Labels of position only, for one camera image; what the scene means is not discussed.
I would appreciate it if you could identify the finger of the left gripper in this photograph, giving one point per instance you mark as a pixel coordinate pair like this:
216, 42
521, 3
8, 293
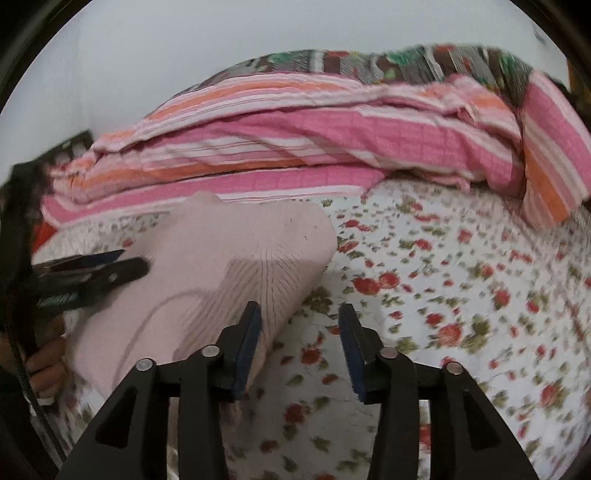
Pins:
77, 262

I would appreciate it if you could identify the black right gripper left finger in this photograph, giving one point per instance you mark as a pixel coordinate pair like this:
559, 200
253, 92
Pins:
128, 437

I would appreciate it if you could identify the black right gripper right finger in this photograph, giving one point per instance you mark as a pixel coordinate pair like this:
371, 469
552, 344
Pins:
469, 438

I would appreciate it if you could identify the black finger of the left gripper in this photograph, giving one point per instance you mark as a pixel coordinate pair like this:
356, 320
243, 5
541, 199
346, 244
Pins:
72, 290

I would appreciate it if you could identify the pink knit sweater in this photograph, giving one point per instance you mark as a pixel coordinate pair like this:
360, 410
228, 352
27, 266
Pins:
207, 260

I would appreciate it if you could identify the person's left hand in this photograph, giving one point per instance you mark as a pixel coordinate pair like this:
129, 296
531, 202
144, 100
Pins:
46, 368

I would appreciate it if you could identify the dark wooden headboard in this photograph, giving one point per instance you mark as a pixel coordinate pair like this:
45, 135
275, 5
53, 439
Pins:
67, 150

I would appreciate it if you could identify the red orange pillow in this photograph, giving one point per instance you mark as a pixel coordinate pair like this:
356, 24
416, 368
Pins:
41, 233

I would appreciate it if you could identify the floral bed sheet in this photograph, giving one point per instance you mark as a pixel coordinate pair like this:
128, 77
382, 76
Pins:
443, 276

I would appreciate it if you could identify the pink striped quilt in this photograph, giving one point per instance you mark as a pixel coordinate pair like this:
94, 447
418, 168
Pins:
454, 132

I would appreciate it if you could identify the floral patchwork blanket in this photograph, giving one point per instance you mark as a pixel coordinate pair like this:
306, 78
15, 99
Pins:
496, 69

